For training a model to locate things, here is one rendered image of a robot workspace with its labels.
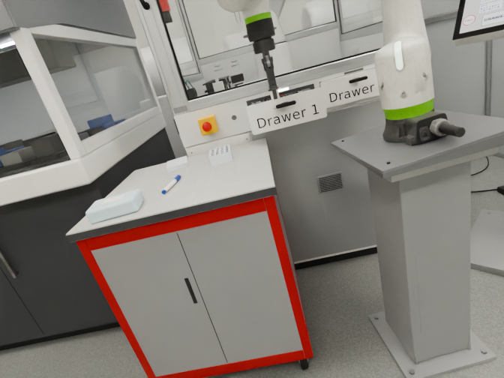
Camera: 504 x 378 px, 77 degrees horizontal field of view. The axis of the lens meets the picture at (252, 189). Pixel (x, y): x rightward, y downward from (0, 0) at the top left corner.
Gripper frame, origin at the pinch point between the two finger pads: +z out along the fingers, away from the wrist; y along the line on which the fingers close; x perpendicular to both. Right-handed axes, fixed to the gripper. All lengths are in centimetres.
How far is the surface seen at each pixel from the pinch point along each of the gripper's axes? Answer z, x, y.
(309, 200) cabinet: 53, 6, -19
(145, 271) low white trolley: 36, -52, 39
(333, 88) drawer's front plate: 3.7, 25.0, -17.5
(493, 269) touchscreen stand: 91, 75, 7
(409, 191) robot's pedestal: 27, 27, 42
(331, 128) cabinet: 20.6, 21.8, -19.4
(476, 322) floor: 93, 54, 29
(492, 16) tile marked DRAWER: -8, 82, -8
